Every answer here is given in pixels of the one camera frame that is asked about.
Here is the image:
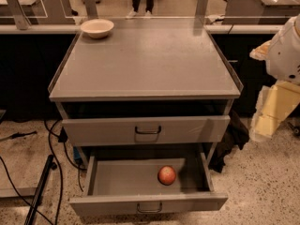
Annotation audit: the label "grey background cabinet left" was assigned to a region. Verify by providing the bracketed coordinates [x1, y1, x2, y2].
[0, 0, 75, 25]

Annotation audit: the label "black floor cables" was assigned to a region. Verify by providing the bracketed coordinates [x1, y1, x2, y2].
[0, 119, 87, 225]

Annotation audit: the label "dark cloth on floor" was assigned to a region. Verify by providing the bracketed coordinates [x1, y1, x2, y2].
[209, 110, 249, 173]

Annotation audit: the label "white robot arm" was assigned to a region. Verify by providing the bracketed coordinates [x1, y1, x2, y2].
[249, 15, 300, 142]

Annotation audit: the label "white bowl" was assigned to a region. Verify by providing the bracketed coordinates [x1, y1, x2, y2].
[81, 19, 114, 39]

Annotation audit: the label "person legs in background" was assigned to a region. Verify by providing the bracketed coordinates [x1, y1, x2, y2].
[125, 0, 154, 20]

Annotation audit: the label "grey background cabinet right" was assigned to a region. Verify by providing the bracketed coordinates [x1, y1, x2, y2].
[223, 0, 300, 24]

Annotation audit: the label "grey drawer cabinet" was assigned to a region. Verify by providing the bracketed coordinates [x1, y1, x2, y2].
[47, 16, 245, 161]

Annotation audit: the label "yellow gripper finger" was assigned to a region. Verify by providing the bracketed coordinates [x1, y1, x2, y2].
[249, 40, 271, 61]
[250, 81, 300, 142]

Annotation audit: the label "clear acrylic barrier panel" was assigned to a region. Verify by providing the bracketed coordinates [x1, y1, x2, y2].
[0, 0, 300, 31]

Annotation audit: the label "grey top drawer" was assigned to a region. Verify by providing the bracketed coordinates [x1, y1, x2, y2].
[62, 115, 230, 146]

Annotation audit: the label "black bar on floor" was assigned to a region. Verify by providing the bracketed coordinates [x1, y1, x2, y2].
[24, 155, 53, 225]

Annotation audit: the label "grey open middle drawer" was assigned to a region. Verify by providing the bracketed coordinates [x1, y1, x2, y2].
[70, 150, 228, 217]

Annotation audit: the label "grey background cabinet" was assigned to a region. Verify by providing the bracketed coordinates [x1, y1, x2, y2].
[223, 0, 300, 24]
[0, 0, 75, 25]

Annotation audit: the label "red apple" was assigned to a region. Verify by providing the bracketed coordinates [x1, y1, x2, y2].
[157, 166, 176, 186]

